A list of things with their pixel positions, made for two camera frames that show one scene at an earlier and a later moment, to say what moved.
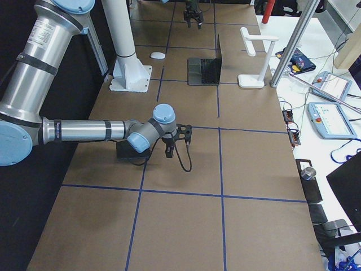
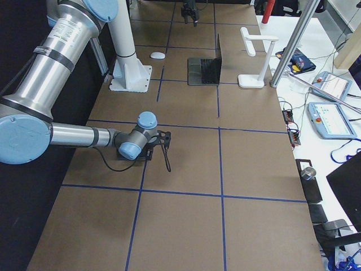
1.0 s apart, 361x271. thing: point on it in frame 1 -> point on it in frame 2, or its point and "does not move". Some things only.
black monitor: (346, 180) does not move
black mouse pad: (126, 153) does not move
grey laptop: (205, 71) does not move
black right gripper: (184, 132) -> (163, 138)
